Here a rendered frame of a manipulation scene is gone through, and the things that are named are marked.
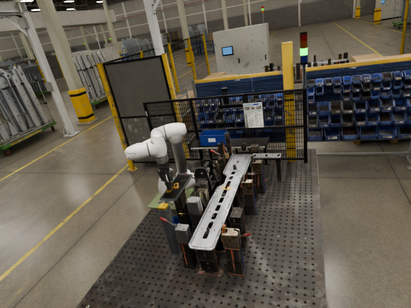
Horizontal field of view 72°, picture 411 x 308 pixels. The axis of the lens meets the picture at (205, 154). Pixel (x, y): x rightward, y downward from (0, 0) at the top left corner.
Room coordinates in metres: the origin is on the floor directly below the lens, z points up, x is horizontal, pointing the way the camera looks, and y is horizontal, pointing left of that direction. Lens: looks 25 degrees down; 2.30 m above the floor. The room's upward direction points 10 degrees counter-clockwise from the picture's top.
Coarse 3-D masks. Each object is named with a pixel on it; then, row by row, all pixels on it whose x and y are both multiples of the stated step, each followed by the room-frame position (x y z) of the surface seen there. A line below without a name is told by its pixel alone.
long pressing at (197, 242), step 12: (240, 156) 2.61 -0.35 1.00; (228, 168) 2.41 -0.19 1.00; (240, 168) 2.36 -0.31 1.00; (228, 180) 2.18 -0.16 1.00; (240, 180) 2.16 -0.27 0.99; (216, 192) 2.02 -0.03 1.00; (228, 192) 1.99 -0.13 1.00; (216, 204) 1.86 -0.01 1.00; (228, 204) 1.83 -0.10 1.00; (204, 216) 1.73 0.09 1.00; (216, 216) 1.70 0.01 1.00; (204, 228) 1.60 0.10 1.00; (216, 228) 1.57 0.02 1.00; (192, 240) 1.49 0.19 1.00; (204, 240) 1.47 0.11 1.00; (216, 240) 1.46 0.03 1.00
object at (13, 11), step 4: (0, 4) 7.60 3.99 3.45; (4, 4) 7.70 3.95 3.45; (8, 4) 7.78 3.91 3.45; (12, 4) 7.89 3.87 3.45; (16, 4) 7.98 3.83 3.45; (20, 4) 8.09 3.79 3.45; (24, 4) 8.14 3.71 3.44; (0, 8) 7.56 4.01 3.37; (4, 8) 7.66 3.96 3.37; (8, 8) 7.75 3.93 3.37; (12, 8) 7.85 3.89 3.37; (16, 8) 7.94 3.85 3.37; (20, 8) 8.01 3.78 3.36; (24, 8) 8.16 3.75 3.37; (0, 12) 7.47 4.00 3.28; (4, 12) 7.59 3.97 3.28; (8, 12) 7.69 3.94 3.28; (12, 12) 7.81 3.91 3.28; (16, 12) 7.93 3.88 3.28
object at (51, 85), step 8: (24, 16) 8.00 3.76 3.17; (16, 24) 8.22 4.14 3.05; (32, 24) 8.11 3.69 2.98; (24, 32) 8.15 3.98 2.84; (32, 32) 8.03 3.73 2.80; (32, 40) 8.02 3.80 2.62; (40, 48) 8.08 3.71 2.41; (40, 56) 8.00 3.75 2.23; (40, 64) 8.04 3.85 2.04; (48, 64) 8.13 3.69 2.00; (48, 72) 8.04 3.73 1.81; (48, 80) 8.02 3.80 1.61; (48, 88) 7.93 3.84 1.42; (56, 88) 8.09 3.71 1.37; (56, 96) 8.00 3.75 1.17; (56, 104) 8.04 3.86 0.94; (64, 112) 8.04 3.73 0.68; (64, 120) 8.02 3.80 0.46; (72, 128) 8.09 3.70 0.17; (64, 136) 7.91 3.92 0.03
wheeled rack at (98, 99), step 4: (112, 56) 12.55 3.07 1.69; (88, 68) 11.48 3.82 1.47; (88, 80) 10.88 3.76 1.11; (92, 92) 10.88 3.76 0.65; (104, 96) 11.82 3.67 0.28; (92, 100) 11.20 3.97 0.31; (96, 100) 11.01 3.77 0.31; (100, 100) 11.11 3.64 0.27; (104, 100) 11.30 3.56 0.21; (96, 104) 10.95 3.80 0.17
